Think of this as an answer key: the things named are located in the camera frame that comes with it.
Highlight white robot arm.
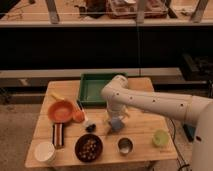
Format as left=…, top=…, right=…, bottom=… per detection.
left=101, top=75, right=213, bottom=171

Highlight green plastic tray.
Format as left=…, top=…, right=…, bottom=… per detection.
left=78, top=72, right=127, bottom=107

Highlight orange fruit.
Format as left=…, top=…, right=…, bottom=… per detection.
left=73, top=111, right=85, bottom=123

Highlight small dark round object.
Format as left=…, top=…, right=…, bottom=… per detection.
left=85, top=123, right=96, bottom=133

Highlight yellow spoon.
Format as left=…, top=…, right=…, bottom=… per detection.
left=51, top=93, right=65, bottom=101

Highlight orange plastic bowl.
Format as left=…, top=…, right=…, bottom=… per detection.
left=47, top=101, right=74, bottom=123

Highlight small metal cup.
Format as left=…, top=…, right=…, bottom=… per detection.
left=118, top=137, right=133, bottom=155

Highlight wooden table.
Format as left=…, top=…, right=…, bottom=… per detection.
left=25, top=80, right=177, bottom=170

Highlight dark bowl with nuts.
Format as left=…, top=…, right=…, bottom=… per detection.
left=75, top=134, right=103, bottom=162

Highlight striped brush block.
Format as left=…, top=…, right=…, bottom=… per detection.
left=52, top=123, right=64, bottom=149

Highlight green plastic cup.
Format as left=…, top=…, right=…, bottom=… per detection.
left=152, top=130, right=169, bottom=147

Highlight white paper cup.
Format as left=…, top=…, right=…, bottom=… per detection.
left=34, top=141, right=56, bottom=163

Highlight black cable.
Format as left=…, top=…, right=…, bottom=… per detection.
left=169, top=118, right=193, bottom=171

